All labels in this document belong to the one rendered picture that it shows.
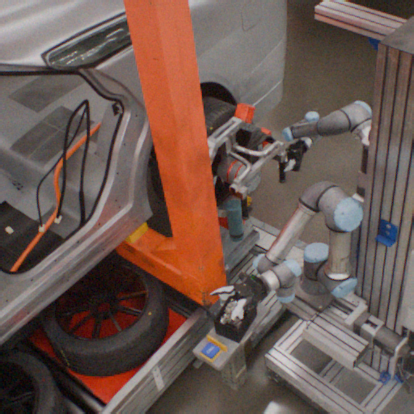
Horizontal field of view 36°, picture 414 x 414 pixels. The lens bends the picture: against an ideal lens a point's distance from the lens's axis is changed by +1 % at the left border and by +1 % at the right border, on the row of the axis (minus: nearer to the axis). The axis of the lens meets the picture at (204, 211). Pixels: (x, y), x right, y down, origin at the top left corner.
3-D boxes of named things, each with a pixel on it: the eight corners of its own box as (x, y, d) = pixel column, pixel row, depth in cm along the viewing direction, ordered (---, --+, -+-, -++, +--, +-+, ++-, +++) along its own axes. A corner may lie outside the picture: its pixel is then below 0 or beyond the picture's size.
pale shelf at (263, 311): (244, 297, 340) (244, 293, 338) (270, 312, 331) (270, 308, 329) (192, 353, 319) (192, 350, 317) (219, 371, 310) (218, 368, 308)
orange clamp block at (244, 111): (239, 119, 347) (244, 103, 344) (251, 124, 343) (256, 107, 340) (233, 118, 341) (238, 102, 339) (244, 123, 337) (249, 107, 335)
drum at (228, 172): (232, 169, 360) (230, 149, 350) (263, 183, 349) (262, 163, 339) (217, 183, 353) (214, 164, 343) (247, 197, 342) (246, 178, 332)
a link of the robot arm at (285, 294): (282, 280, 264) (281, 264, 256) (299, 298, 257) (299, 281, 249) (267, 289, 262) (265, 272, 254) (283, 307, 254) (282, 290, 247)
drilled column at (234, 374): (234, 369, 358) (227, 325, 329) (247, 378, 353) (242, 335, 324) (222, 382, 353) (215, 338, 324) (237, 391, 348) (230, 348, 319)
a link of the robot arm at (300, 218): (310, 166, 248) (245, 266, 263) (327, 182, 241) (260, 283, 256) (327, 173, 256) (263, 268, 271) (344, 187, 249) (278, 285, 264)
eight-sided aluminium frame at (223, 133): (255, 175, 384) (251, 100, 346) (264, 179, 380) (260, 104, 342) (198, 230, 357) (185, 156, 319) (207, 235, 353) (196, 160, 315)
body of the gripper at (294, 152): (284, 149, 348) (297, 137, 354) (285, 161, 354) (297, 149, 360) (296, 154, 344) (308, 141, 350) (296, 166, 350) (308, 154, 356)
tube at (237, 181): (229, 154, 339) (227, 137, 331) (259, 166, 329) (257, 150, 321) (208, 172, 330) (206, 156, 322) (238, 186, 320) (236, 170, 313)
